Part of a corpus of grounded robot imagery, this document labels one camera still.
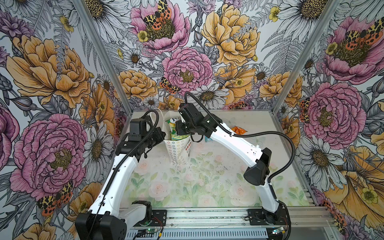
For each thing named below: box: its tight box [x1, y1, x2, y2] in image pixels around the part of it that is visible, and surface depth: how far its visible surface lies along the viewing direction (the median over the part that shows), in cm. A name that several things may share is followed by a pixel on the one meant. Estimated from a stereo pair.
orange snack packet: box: [231, 125, 248, 136], surface depth 104 cm
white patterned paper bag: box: [162, 110, 191, 165], surface depth 79 cm
